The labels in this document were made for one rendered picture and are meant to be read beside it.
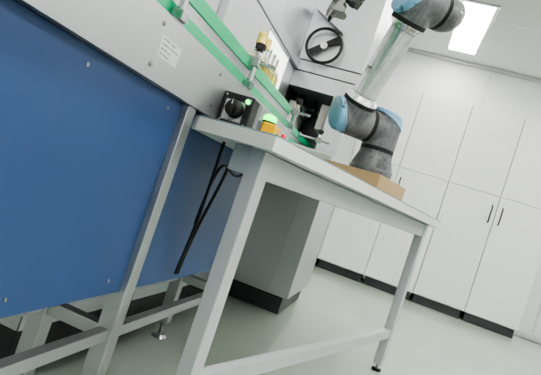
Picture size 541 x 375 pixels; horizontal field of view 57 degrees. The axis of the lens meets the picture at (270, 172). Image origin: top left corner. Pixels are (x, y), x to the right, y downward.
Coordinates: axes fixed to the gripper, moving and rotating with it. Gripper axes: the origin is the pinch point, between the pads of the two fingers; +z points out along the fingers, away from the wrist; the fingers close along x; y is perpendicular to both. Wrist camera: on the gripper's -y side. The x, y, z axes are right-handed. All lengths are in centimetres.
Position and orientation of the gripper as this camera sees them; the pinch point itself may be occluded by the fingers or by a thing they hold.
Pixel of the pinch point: (328, 14)
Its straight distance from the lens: 203.1
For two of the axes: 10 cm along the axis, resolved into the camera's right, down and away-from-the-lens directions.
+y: 7.6, 6.0, -2.5
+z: -6.1, 7.9, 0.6
